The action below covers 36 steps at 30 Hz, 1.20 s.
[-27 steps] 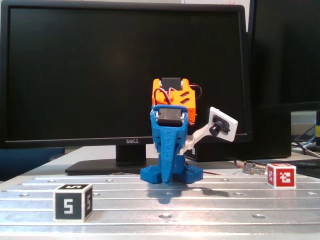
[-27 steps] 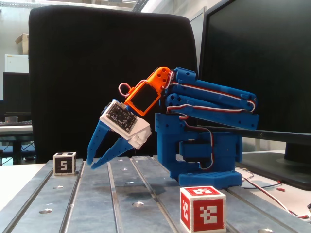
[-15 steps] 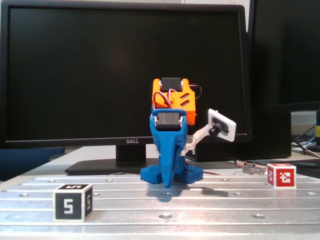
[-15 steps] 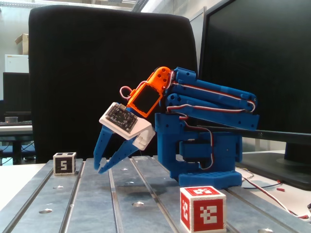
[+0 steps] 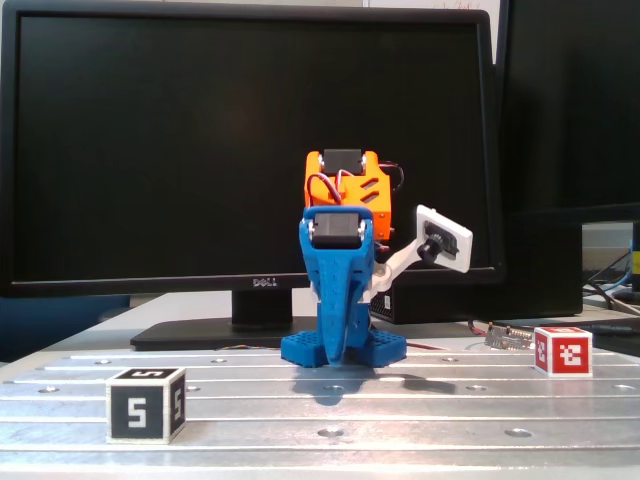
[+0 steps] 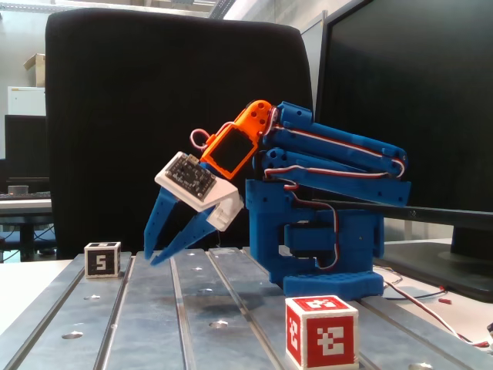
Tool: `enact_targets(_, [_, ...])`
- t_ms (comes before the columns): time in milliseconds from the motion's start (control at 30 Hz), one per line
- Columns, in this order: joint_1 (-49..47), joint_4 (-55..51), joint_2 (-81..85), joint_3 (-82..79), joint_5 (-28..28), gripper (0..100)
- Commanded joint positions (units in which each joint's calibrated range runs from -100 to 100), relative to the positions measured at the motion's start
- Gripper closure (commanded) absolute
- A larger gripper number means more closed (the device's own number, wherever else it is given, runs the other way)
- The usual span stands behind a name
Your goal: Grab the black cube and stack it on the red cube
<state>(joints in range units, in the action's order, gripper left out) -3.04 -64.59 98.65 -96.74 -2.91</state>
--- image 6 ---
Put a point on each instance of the black office chair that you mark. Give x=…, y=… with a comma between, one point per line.
x=135, y=115

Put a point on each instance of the black keyboard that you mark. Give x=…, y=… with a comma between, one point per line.
x=27, y=195

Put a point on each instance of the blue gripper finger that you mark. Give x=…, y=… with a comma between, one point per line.
x=159, y=219
x=188, y=235

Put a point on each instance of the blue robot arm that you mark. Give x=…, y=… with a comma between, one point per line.
x=346, y=239

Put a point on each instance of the white mount with circuit board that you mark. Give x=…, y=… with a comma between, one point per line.
x=188, y=177

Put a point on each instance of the grey round tape roll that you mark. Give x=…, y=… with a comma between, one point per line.
x=18, y=190

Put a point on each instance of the small black background monitor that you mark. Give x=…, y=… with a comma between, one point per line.
x=25, y=146

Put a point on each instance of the large black computer monitor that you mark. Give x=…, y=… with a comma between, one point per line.
x=404, y=96

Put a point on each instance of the small red connector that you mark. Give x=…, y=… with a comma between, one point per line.
x=445, y=300

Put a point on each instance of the red cube with white markers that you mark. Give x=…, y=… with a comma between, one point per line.
x=331, y=339

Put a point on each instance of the slotted metal base plate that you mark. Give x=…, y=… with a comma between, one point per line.
x=154, y=327

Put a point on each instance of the black cube with white markers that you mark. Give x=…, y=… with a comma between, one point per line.
x=101, y=264

